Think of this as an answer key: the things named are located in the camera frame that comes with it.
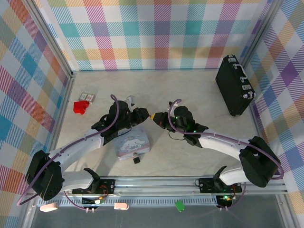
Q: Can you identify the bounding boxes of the aluminium frame post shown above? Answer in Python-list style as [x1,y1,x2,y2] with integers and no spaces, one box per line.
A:
[22,0,76,79]
[238,0,285,69]

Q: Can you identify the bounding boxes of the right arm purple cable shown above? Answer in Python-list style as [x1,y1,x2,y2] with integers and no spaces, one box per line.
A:
[168,99,285,211]

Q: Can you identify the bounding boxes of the pastel cartoon pouch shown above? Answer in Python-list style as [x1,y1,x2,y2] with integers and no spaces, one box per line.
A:
[113,126,152,162]

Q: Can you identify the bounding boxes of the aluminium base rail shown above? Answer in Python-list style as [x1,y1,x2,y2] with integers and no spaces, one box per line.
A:
[26,175,288,198]

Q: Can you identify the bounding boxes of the small card packet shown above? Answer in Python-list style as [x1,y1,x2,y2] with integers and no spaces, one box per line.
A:
[79,93,96,103]

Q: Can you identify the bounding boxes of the black briefcase silver latches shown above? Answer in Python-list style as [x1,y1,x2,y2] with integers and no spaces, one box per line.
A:
[215,54,257,117]

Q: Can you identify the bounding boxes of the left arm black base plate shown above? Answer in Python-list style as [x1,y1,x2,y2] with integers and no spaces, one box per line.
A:
[90,178,116,195]

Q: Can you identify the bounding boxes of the green plastic clip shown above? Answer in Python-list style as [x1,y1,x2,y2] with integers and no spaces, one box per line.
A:
[174,200,186,212]

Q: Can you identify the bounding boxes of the red plastic block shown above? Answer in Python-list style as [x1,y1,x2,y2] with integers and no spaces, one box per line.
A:
[73,100,90,116]

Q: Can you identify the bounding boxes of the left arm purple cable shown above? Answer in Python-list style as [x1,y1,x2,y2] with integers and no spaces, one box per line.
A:
[17,94,119,212]

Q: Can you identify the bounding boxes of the pink plastic clip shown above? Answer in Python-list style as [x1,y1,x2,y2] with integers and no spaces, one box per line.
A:
[113,202,130,211]
[39,201,59,212]

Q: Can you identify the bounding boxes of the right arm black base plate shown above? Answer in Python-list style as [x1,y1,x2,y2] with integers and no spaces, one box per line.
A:
[199,177,243,193]

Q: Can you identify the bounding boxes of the grey slotted cable duct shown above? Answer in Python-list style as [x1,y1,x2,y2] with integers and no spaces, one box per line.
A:
[37,198,219,208]

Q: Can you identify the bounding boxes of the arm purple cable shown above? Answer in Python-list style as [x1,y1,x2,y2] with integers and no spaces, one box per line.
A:
[168,99,285,211]
[17,94,119,212]

